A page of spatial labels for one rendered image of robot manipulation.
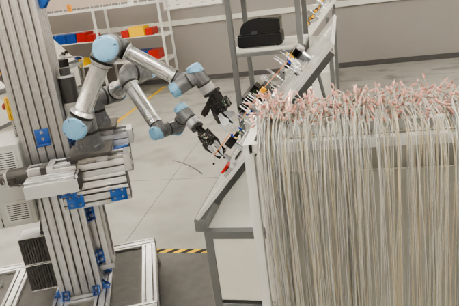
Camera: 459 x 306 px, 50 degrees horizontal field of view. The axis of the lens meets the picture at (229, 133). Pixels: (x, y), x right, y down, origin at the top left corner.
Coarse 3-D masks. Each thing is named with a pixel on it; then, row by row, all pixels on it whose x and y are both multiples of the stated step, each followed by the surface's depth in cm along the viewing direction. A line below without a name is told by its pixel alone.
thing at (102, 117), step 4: (96, 112) 300; (100, 112) 301; (104, 112) 303; (96, 116) 300; (100, 116) 301; (104, 116) 303; (108, 116) 306; (96, 120) 300; (100, 120) 301; (104, 120) 303; (108, 120) 304; (100, 124) 301; (104, 124) 302
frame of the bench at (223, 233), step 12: (216, 228) 235; (228, 228) 233; (240, 228) 232; (252, 228) 230; (264, 228) 229; (216, 264) 238; (216, 276) 240; (216, 288) 242; (216, 300) 244; (228, 300) 246; (240, 300) 245
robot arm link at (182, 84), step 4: (180, 76) 242; (184, 76) 236; (176, 80) 237; (180, 80) 236; (184, 80) 235; (188, 80) 235; (172, 84) 237; (176, 84) 236; (180, 84) 235; (184, 84) 235; (188, 84) 235; (172, 88) 236; (176, 88) 236; (180, 88) 236; (184, 88) 236; (188, 88) 237; (172, 92) 236; (176, 92) 236; (180, 92) 237; (184, 92) 238; (176, 96) 238
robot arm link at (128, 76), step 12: (120, 72) 268; (132, 72) 267; (120, 84) 267; (132, 84) 265; (132, 96) 264; (144, 96) 264; (144, 108) 261; (156, 120) 260; (156, 132) 256; (168, 132) 260
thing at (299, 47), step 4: (300, 44) 229; (304, 44) 234; (296, 48) 225; (300, 48) 227; (304, 48) 228; (292, 52) 227; (296, 52) 229; (300, 52) 226; (304, 52) 229; (296, 56) 228; (304, 56) 230; (308, 56) 228; (312, 56) 227; (308, 60) 229
